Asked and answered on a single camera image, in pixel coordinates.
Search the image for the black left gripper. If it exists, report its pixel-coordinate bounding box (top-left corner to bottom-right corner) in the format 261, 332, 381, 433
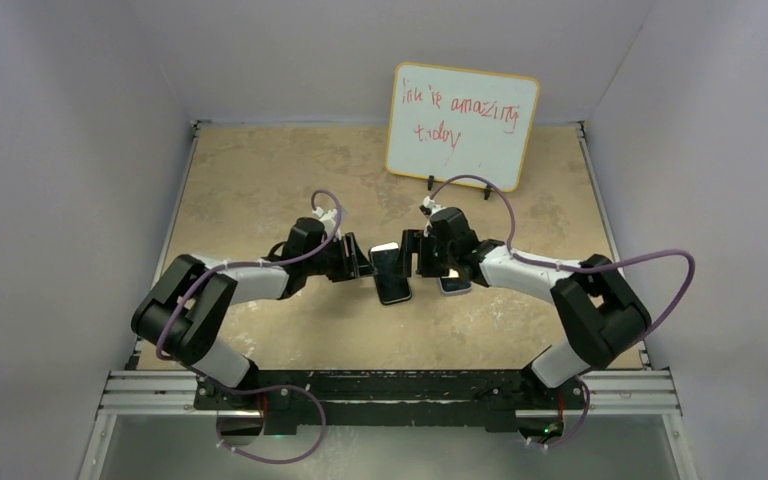
304, 233, 375, 283

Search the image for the yellow framed whiteboard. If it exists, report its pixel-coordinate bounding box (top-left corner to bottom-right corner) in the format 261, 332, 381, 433
385, 62, 541, 192

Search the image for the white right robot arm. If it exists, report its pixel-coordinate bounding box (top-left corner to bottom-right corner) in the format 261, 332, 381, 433
397, 207, 652, 407

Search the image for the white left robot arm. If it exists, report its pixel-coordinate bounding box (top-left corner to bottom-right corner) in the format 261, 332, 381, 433
130, 217, 377, 409

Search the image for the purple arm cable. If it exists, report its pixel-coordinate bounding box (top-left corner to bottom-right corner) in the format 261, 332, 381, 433
426, 174, 697, 352
155, 190, 347, 392

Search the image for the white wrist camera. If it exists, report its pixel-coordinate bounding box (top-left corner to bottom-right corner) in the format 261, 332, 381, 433
312, 207, 346, 232
419, 196, 447, 221

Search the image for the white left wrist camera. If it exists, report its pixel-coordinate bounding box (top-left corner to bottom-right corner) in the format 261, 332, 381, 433
312, 207, 346, 232

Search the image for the silver phone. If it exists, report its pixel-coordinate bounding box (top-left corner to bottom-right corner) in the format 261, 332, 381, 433
369, 242, 403, 279

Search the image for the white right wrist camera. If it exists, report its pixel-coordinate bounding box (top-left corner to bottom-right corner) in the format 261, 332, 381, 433
419, 196, 447, 221

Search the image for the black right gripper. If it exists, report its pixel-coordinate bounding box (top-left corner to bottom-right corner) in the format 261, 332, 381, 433
392, 230, 457, 278

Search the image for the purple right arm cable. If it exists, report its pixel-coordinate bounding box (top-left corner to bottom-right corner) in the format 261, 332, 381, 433
426, 174, 697, 352

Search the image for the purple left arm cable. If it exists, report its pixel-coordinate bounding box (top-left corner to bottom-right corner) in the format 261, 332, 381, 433
155, 190, 347, 392

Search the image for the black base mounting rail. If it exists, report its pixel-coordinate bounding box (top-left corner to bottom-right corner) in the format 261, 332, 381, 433
194, 369, 587, 439

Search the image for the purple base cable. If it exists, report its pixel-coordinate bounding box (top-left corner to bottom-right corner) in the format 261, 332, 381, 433
524, 374, 591, 453
215, 385, 329, 466

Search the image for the lavender phone case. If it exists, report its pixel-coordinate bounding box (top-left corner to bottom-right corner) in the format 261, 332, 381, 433
438, 277, 472, 296

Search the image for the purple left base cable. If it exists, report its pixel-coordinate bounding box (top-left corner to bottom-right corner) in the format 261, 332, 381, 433
215, 385, 329, 466

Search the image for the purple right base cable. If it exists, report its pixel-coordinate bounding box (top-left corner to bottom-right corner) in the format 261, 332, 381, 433
524, 374, 591, 453

